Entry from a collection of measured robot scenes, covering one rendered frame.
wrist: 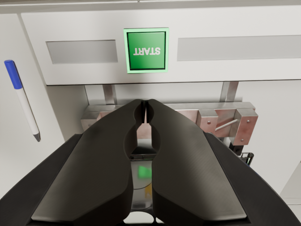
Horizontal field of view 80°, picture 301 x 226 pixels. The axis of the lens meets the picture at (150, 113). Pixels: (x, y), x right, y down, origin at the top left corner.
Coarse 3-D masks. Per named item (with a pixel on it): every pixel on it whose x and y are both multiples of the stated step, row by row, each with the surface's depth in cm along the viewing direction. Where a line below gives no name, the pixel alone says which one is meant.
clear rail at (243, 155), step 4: (244, 152) 44; (248, 152) 44; (132, 156) 43; (136, 156) 43; (140, 156) 43; (144, 156) 43; (148, 156) 43; (152, 156) 43; (240, 156) 43; (244, 156) 43; (248, 156) 43; (252, 156) 43; (136, 160) 44; (140, 160) 44
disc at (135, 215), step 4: (132, 212) 57; (136, 212) 57; (140, 212) 57; (144, 212) 57; (128, 216) 58; (132, 216) 58; (136, 216) 58; (140, 216) 58; (144, 216) 58; (148, 216) 58; (124, 220) 60; (128, 220) 60; (132, 220) 60; (136, 220) 60; (140, 220) 60; (144, 220) 60; (148, 220) 60; (152, 220) 60; (128, 224) 61; (132, 224) 61; (136, 224) 61; (140, 224) 61; (144, 224) 61; (148, 224) 61
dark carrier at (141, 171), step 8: (144, 160) 44; (152, 160) 44; (136, 168) 46; (144, 168) 46; (136, 176) 47; (144, 176) 47; (136, 184) 49; (144, 184) 49; (136, 192) 51; (144, 192) 51; (136, 200) 54; (144, 200) 54; (152, 200) 54; (136, 208) 56; (144, 208) 56; (152, 208) 56; (152, 216) 58; (120, 224) 61; (152, 224) 61
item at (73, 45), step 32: (288, 0) 31; (32, 32) 23; (64, 32) 23; (96, 32) 23; (128, 32) 24; (192, 32) 23; (224, 32) 23; (256, 32) 23; (288, 32) 23; (64, 64) 25; (96, 64) 25; (192, 64) 25; (224, 64) 25; (256, 64) 25; (288, 64) 25
